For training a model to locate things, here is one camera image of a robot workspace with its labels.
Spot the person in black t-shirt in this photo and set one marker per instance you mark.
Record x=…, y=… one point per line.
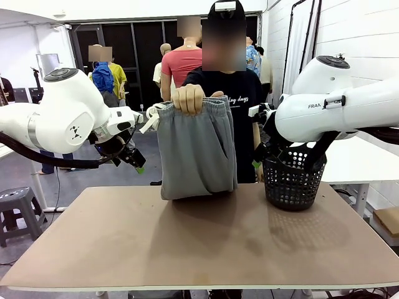
x=246, y=130

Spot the brown cardboard box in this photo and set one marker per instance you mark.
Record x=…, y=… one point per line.
x=388, y=221

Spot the black plastic mesh basket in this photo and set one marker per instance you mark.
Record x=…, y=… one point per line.
x=290, y=190

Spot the grey training pants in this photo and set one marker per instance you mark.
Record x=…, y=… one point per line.
x=193, y=149

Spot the mannequin with blue jeans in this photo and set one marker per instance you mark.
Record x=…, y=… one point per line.
x=48, y=162

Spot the black tripod with camera head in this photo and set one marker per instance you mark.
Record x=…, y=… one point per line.
x=341, y=56

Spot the black cap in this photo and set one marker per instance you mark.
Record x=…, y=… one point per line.
x=240, y=12

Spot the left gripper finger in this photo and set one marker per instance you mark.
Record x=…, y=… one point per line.
x=134, y=162
x=140, y=158

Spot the black monitor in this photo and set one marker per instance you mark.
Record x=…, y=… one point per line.
x=21, y=95
x=35, y=95

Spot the black stand pole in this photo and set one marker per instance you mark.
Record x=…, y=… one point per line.
x=316, y=31
x=306, y=34

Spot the mannequin with blue floral shirt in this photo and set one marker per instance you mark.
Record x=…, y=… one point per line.
x=252, y=59

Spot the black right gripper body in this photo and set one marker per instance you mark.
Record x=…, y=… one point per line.
x=272, y=145

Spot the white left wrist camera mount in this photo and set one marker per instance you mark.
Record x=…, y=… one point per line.
x=138, y=117

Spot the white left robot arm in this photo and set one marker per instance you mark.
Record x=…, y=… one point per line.
x=62, y=109

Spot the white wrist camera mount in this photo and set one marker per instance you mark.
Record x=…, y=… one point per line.
x=138, y=117
x=255, y=109

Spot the person's left forearm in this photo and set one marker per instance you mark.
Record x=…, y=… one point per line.
x=257, y=137

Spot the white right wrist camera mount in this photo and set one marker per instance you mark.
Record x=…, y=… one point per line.
x=255, y=109

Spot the person's right hand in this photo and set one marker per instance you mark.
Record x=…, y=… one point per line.
x=188, y=99

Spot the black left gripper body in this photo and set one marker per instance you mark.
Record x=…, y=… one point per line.
x=113, y=151

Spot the black bent pipe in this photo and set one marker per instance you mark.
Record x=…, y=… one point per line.
x=288, y=46

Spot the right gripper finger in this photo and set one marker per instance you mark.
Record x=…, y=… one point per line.
x=279, y=156
x=260, y=154

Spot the white head camera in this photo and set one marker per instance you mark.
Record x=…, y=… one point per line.
x=225, y=5

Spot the person in dark clothes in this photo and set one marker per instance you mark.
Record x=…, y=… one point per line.
x=7, y=90

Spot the white reflector panel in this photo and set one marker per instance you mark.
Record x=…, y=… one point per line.
x=46, y=63

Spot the person's left hand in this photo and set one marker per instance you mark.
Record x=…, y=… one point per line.
x=259, y=176

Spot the dark cloth heap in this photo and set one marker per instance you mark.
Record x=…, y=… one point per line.
x=156, y=183

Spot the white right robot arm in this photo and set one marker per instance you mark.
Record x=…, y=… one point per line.
x=343, y=102

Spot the grey plastic stool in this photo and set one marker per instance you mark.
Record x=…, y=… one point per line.
x=14, y=194

